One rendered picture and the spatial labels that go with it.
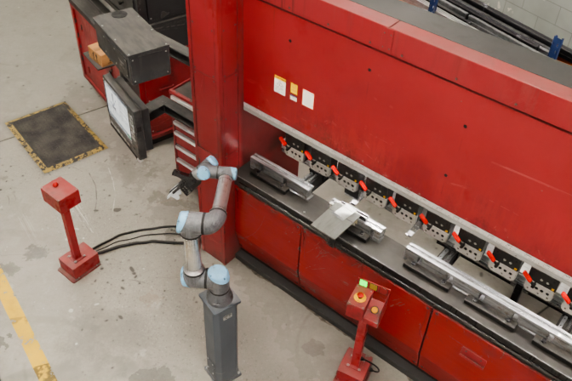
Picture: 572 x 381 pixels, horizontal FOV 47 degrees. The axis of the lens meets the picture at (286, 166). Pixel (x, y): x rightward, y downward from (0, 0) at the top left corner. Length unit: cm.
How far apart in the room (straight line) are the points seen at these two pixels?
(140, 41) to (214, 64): 44
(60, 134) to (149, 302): 216
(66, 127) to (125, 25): 267
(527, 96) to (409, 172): 85
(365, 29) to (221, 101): 112
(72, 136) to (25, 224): 112
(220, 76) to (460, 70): 146
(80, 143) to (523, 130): 419
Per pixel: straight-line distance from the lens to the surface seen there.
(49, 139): 632
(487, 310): 383
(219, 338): 398
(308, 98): 374
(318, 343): 460
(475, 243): 360
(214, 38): 375
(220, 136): 413
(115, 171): 586
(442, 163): 340
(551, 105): 297
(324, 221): 393
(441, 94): 321
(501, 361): 393
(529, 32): 523
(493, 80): 303
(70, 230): 482
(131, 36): 378
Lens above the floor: 380
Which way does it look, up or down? 41 degrees down
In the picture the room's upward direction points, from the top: 3 degrees clockwise
